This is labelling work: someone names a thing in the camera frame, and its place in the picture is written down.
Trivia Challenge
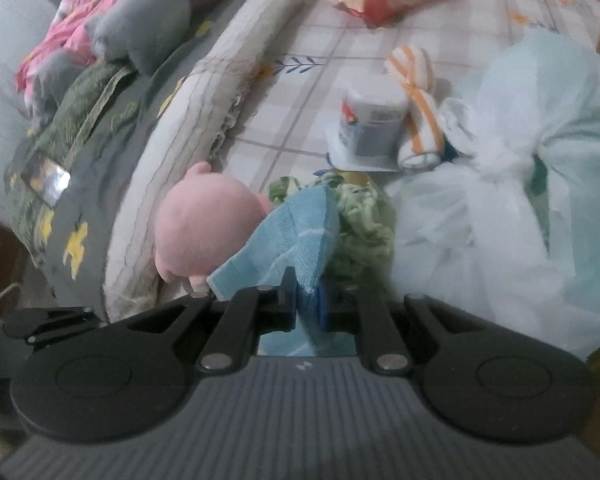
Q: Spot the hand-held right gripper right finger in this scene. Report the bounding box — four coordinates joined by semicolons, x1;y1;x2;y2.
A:
317;285;473;376

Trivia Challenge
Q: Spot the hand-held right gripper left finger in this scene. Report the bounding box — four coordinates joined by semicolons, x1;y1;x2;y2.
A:
125;266;298;373

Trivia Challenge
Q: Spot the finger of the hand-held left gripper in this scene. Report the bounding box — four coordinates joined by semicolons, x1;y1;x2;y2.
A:
2;306;106;345

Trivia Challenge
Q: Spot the blue towel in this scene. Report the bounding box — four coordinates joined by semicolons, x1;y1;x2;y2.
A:
206;185;356;356

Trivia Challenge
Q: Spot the pink plush toy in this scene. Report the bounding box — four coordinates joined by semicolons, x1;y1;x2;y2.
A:
155;162;276;293

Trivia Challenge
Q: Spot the orange white plush toy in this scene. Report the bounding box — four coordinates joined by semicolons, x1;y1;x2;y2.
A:
384;45;448;171

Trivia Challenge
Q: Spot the green knit cloth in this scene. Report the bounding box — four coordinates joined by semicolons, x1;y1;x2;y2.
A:
269;170;396;281

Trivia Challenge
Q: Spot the grey sheet yellow print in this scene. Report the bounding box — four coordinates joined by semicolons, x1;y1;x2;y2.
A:
5;10;261;306

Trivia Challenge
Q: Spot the plaid bed sheet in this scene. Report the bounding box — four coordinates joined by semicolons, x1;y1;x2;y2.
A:
220;0;600;201

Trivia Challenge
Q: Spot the white plastic bottle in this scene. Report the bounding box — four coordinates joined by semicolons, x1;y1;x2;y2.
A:
325;72;411;173

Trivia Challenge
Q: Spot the pale teal plastic bag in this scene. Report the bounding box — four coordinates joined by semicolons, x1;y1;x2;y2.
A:
385;27;600;361

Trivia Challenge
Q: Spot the fringed white mattress pad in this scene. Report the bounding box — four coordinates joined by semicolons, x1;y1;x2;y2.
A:
102;0;331;323

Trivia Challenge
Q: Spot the pink floral quilt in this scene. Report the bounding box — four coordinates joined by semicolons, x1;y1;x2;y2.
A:
15;0;261;126

